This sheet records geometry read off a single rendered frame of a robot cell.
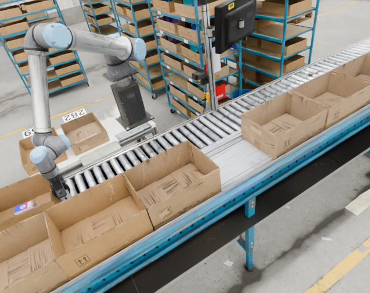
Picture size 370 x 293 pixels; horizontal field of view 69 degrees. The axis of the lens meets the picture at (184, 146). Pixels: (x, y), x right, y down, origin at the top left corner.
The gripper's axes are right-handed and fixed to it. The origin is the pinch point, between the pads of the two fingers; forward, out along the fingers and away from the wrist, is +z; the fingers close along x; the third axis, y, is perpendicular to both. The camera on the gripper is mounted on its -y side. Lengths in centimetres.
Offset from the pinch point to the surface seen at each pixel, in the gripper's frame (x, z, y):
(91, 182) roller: -16.0, 5.2, 11.1
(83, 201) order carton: -10.4, -19.1, -29.2
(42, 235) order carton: 12.8, -11.8, -29.4
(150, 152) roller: -61, 5, 14
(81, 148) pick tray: -20, 1, 48
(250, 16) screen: -162, -59, 23
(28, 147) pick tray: 17, 4, 86
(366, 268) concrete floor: -149, 80, -107
